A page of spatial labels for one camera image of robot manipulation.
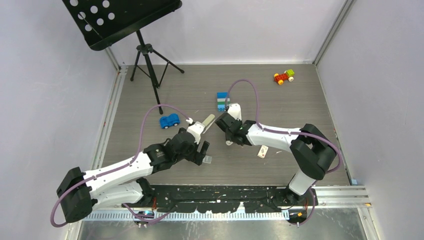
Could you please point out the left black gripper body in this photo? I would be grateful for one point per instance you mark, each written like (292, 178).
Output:
(191, 154)

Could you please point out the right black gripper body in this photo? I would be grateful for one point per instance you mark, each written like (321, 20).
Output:
(229, 137)

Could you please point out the staple tray with staples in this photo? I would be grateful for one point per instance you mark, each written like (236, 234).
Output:
(207, 159)

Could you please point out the beige white stapler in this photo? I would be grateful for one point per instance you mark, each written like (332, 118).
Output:
(207, 123)

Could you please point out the white staple box sleeve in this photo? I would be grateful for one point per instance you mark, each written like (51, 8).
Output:
(263, 151)

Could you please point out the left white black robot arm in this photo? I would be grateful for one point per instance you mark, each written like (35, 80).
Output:
(81, 192)

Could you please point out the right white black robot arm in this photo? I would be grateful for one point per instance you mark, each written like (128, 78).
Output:
(313, 152)

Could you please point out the blue toy car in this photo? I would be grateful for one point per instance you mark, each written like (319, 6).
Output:
(169, 121)

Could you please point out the blue green brick stack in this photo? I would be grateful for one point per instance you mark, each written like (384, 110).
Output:
(223, 100)

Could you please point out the red green toy car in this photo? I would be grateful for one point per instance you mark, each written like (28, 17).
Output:
(287, 75)

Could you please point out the black music stand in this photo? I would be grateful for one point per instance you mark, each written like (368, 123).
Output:
(106, 22)

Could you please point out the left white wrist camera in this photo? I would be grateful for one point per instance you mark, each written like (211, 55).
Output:
(195, 128)

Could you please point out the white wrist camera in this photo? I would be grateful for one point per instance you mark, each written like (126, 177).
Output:
(195, 128)
(234, 110)

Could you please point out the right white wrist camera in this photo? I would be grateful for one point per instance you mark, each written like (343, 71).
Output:
(234, 110)

